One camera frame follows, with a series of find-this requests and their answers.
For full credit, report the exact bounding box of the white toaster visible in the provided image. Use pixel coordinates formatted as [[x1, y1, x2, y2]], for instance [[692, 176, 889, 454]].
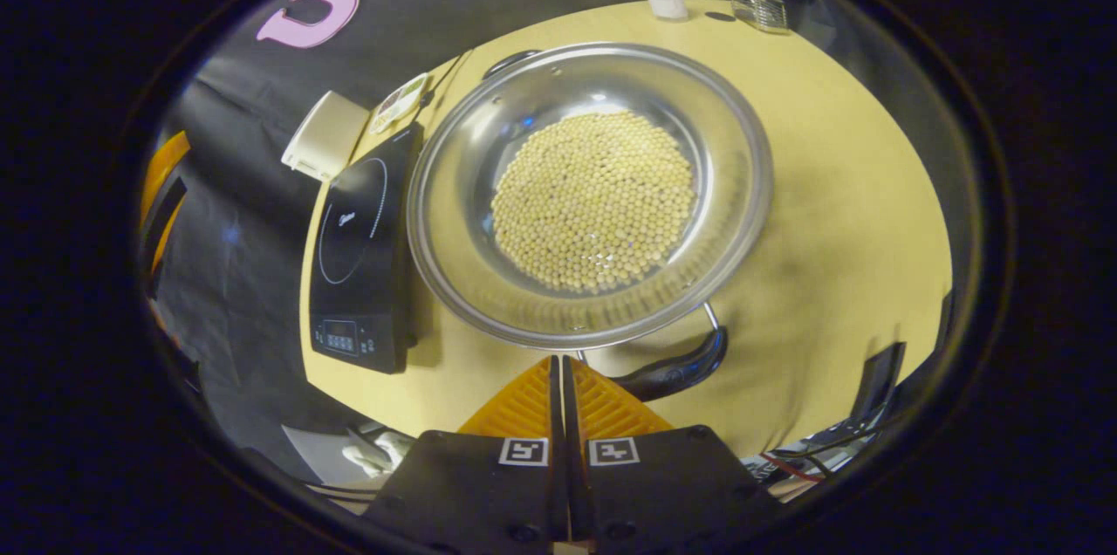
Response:
[[281, 90, 371, 182]]

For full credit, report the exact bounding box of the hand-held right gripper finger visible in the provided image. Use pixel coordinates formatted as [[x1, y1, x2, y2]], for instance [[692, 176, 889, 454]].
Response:
[[563, 354, 786, 555], [362, 354, 570, 555]]

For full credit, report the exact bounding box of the red cable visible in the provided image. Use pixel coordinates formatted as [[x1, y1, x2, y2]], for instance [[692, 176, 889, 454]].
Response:
[[759, 453, 826, 483]]

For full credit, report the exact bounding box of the white divided bean dish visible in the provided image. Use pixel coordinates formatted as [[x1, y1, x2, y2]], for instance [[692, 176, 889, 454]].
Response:
[[370, 72, 430, 135]]

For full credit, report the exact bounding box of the black induction cooktop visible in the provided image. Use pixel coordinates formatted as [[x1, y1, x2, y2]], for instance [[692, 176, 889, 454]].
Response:
[[309, 122, 425, 375]]

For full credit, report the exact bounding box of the pile of soybeans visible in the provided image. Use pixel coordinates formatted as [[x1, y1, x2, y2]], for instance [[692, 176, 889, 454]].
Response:
[[490, 110, 699, 294]]

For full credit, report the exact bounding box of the wire mesh holder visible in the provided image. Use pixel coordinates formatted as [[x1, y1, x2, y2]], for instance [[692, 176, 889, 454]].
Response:
[[729, 0, 790, 35]]

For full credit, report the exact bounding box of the white cloth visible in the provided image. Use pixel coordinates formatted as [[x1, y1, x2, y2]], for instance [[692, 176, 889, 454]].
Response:
[[342, 433, 411, 477]]

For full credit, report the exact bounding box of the black power cable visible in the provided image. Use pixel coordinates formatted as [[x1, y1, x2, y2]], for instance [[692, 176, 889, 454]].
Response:
[[419, 49, 476, 111]]

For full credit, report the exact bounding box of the steel pot with black handles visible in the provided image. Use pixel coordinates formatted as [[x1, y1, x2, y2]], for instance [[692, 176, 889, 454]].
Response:
[[407, 42, 774, 403]]

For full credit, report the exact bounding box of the black flat panel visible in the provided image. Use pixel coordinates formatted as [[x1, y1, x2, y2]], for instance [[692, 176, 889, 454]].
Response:
[[851, 341, 907, 425]]

